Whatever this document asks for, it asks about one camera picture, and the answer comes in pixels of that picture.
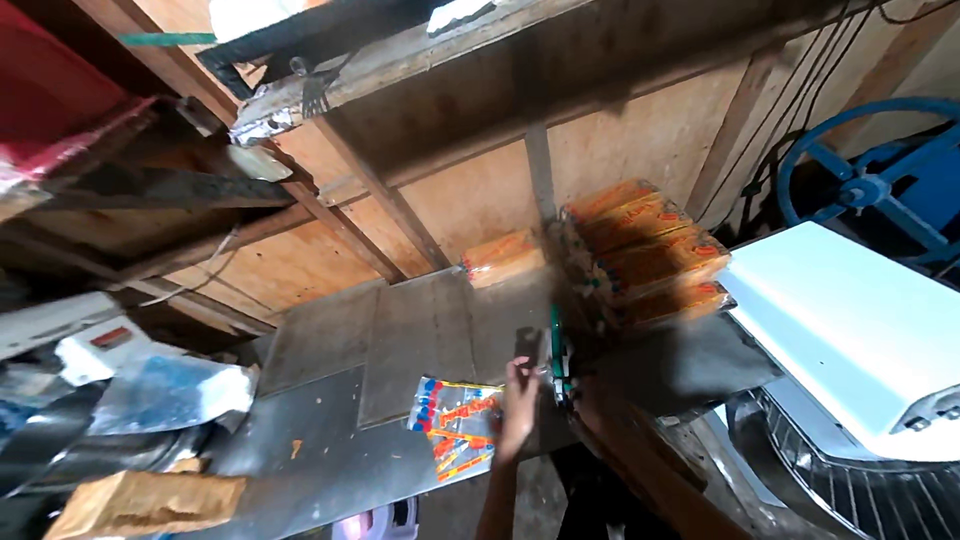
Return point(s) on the person's left forearm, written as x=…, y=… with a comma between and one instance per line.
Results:
x=500, y=499

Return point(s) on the white metal machine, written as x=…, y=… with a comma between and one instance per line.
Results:
x=862, y=330

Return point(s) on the green strip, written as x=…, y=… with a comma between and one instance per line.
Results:
x=166, y=38

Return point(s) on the green bag sealer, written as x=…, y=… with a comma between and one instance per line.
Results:
x=556, y=352

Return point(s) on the person's right hand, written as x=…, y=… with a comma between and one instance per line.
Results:
x=594, y=411

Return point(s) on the gray flat board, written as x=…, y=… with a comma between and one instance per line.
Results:
x=504, y=319
x=420, y=337
x=319, y=337

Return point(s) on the person's left hand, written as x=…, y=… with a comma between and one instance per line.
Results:
x=516, y=420

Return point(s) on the small orange bread package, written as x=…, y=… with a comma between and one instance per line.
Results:
x=504, y=259

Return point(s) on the blue clear plastic bag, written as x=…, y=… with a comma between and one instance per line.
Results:
x=161, y=397

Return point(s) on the purple white container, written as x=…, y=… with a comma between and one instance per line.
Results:
x=379, y=523

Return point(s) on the blue spoked wheel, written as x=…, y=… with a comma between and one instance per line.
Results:
x=862, y=193

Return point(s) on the white box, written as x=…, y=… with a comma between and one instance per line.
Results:
x=52, y=322

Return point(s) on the person's left fingers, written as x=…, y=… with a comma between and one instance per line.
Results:
x=517, y=370

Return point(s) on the clear orange-printed plastic bags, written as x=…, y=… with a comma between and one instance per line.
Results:
x=456, y=427

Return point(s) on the overhead wooden shelf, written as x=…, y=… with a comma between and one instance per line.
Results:
x=420, y=60

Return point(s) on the red plastic cover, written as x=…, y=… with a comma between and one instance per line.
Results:
x=56, y=90

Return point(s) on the wooden side shelf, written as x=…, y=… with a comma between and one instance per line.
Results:
x=187, y=187

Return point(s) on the orange printed bread bag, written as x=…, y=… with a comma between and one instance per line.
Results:
x=611, y=199
x=664, y=261
x=637, y=223
x=675, y=301

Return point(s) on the person's legs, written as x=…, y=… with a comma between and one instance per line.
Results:
x=589, y=499

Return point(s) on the white package with red label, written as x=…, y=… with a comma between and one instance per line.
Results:
x=112, y=341

